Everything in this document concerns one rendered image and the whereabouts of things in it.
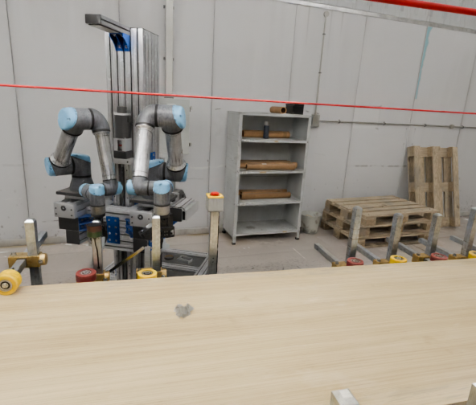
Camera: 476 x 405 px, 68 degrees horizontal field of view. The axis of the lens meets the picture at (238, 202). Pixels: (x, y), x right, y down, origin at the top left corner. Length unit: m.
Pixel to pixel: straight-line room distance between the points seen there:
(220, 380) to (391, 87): 4.98
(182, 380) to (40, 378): 0.37
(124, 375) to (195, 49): 3.71
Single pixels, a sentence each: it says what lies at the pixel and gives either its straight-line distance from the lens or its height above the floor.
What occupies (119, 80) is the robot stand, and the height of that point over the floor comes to 1.73.
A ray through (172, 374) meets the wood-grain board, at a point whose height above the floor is 0.90.
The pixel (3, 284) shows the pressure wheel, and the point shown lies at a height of 0.95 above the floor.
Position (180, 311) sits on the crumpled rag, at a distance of 1.31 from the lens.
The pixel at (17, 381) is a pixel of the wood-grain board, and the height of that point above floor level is 0.90.
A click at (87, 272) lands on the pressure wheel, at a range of 1.65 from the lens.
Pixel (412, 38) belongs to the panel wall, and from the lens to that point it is 5.83.
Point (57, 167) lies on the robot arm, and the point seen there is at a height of 1.21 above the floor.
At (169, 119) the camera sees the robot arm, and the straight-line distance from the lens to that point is 1.88.
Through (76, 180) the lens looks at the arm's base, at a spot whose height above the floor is 1.11.
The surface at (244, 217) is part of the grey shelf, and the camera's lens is 4.71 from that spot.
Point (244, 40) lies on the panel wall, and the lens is 4.52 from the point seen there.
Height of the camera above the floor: 1.62
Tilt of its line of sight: 15 degrees down
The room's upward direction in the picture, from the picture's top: 3 degrees clockwise
